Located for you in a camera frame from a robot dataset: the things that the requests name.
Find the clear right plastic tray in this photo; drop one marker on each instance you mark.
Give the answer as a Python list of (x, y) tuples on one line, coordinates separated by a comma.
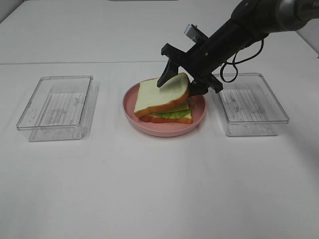
[(248, 107)]

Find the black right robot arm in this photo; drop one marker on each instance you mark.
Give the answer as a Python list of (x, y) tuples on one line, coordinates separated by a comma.
[(250, 22)]

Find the clear plastic tray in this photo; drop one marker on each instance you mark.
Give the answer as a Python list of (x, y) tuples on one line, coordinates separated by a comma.
[(60, 108), (248, 107)]

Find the pink round plate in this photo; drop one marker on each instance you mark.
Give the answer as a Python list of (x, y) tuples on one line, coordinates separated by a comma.
[(197, 105)]

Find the bread slice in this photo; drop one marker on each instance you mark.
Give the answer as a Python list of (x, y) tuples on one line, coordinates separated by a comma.
[(154, 99), (154, 119)]

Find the yellow cheese slice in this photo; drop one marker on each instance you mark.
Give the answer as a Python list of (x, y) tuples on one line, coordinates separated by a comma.
[(181, 107)]

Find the green lettuce leaf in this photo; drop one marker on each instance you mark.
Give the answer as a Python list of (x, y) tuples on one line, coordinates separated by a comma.
[(175, 115)]

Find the clear left plastic tray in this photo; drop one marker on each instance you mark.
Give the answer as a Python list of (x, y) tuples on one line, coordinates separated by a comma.
[(60, 108)]

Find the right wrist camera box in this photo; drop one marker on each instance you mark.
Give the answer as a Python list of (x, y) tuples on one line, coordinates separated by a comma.
[(193, 33)]

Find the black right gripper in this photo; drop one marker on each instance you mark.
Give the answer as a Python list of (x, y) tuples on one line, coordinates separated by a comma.
[(197, 61)]

